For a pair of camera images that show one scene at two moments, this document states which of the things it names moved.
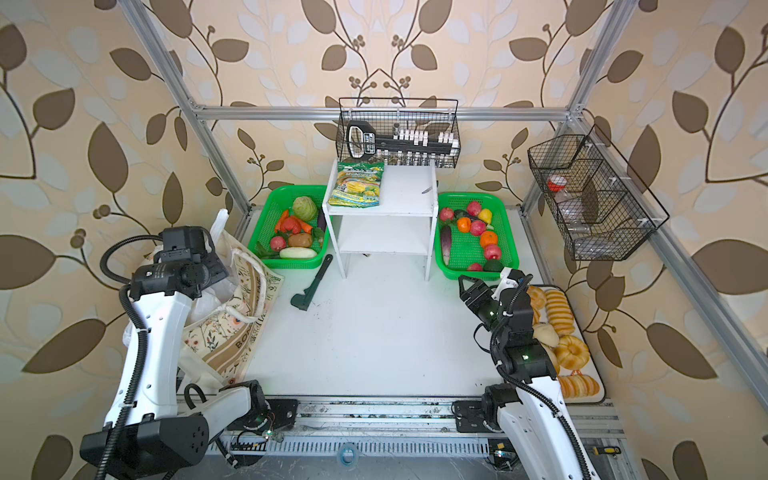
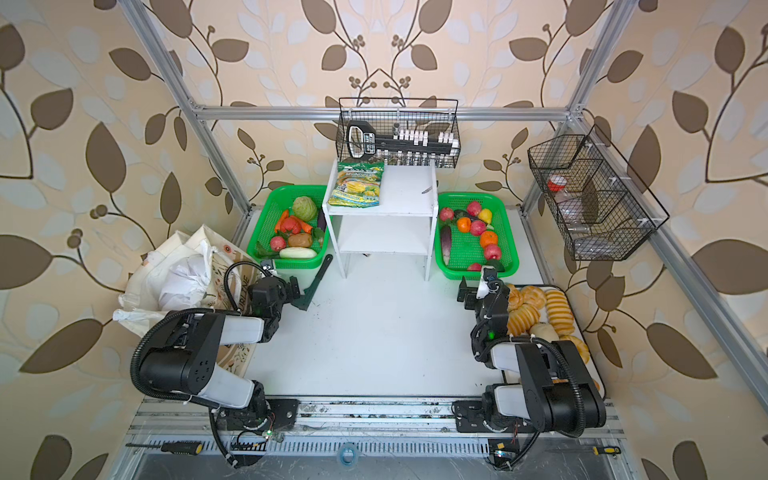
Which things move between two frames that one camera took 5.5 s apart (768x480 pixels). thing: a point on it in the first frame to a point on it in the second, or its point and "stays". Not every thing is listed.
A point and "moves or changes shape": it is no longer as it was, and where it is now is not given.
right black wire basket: (601, 212) stays
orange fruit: (488, 238) stays
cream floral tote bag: (226, 341) moves or changes shape
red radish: (278, 243) stays
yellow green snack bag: (358, 185) stays
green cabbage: (304, 208) stays
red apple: (492, 251) stays
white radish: (297, 253) stays
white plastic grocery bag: (223, 246) moves or changes shape
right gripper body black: (500, 329) to (473, 303)
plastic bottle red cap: (570, 205) stays
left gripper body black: (210, 267) to (285, 295)
